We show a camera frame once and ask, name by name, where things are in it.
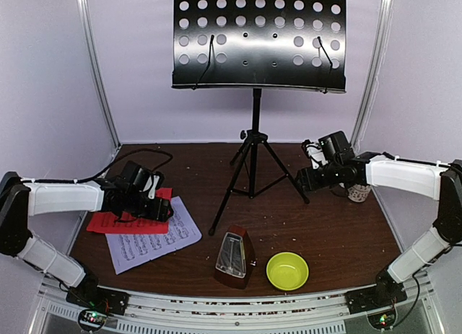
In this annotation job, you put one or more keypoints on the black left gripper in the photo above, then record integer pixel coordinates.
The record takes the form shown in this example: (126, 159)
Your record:
(159, 211)

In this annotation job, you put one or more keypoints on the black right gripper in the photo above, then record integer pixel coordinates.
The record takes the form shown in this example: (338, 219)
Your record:
(308, 182)

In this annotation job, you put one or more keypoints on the red sheet music paper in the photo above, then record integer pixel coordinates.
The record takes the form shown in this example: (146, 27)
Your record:
(106, 223)

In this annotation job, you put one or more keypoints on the black perforated music stand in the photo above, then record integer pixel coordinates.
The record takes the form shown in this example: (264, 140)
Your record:
(259, 44)

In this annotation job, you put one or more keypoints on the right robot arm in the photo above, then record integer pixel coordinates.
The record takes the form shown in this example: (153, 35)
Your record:
(335, 163)

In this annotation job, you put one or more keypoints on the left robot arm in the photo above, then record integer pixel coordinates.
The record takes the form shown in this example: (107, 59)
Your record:
(131, 192)

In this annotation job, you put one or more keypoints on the white patterned mug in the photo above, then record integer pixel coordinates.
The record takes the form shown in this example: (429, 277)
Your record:
(356, 193)

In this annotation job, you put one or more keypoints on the white sheet music paper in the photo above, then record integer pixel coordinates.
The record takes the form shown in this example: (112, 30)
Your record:
(128, 251)

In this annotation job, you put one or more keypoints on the green bowl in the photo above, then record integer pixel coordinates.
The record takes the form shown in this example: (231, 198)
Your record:
(287, 271)

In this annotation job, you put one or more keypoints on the wooden metronome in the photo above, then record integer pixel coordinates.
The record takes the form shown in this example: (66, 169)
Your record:
(236, 259)

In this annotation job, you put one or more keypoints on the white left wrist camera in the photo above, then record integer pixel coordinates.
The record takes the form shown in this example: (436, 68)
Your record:
(155, 179)

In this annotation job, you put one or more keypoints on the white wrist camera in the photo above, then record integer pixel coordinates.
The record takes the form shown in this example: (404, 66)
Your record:
(155, 179)
(313, 151)

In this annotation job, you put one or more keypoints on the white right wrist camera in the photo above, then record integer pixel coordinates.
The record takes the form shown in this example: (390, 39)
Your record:
(313, 151)

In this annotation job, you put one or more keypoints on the left aluminium frame post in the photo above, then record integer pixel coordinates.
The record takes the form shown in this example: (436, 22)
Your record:
(84, 13)

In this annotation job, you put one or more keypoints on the aluminium frame post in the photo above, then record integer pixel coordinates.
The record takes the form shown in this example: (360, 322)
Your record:
(372, 81)
(84, 13)

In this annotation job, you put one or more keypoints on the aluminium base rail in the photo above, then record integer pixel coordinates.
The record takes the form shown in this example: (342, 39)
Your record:
(322, 312)

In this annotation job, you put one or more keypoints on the right aluminium frame post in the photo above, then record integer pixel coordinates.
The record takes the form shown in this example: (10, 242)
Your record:
(372, 81)

